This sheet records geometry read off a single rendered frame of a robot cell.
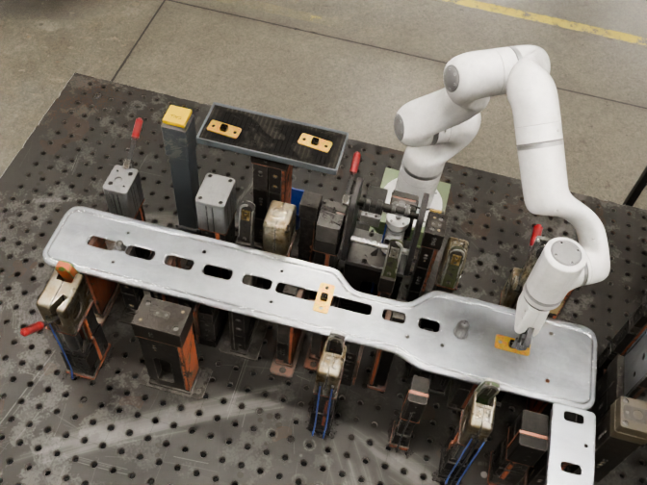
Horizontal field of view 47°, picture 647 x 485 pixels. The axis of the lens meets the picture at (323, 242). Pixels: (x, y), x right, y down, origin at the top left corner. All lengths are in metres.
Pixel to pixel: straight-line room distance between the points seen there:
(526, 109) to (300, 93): 2.34
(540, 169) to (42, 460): 1.37
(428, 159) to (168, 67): 2.09
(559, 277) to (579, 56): 2.90
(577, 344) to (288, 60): 2.48
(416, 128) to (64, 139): 1.24
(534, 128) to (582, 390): 0.66
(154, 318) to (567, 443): 0.97
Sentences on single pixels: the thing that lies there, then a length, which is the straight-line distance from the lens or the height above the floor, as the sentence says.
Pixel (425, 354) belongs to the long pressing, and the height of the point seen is 1.00.
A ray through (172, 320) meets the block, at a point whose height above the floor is 1.03.
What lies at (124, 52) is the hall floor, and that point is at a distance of 4.01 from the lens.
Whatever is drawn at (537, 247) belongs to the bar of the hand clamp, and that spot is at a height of 1.20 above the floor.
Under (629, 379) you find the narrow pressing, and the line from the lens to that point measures 1.86.
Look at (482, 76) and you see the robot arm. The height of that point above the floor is 1.52.
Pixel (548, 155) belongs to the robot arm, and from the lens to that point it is 1.50.
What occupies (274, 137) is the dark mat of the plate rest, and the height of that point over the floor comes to 1.16.
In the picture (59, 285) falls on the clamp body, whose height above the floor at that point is 1.06.
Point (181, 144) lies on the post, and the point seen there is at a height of 1.09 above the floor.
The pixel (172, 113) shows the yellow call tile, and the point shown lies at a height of 1.16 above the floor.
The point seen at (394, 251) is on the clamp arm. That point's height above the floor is 1.08.
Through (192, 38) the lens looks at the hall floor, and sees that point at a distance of 4.05.
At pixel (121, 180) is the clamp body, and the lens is 1.99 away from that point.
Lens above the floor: 2.54
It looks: 54 degrees down
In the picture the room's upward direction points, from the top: 6 degrees clockwise
